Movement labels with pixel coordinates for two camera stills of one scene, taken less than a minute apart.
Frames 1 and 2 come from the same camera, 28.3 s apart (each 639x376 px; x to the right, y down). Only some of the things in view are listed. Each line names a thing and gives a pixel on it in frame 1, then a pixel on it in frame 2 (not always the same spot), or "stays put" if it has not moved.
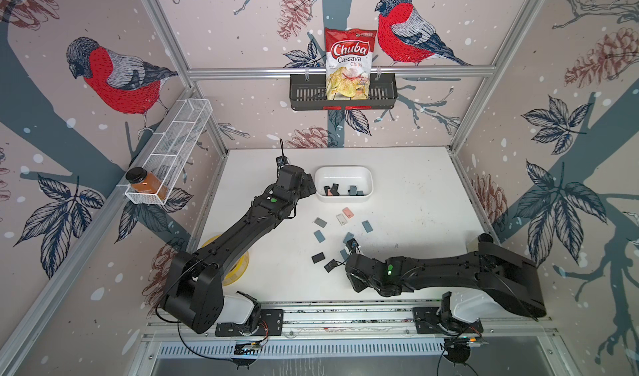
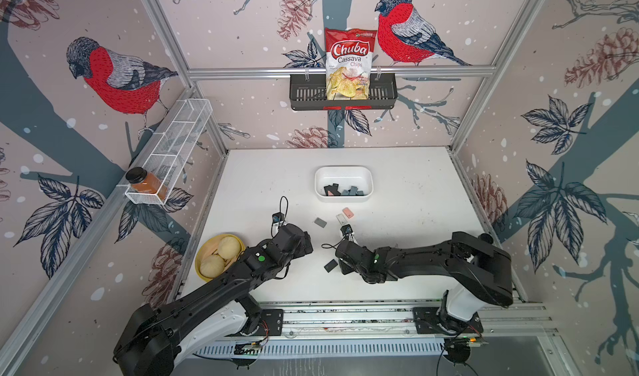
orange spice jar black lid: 146,182 stays put
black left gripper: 306,190 -> 302,249
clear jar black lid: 485,238 stays put
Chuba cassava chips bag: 348,63 stays put
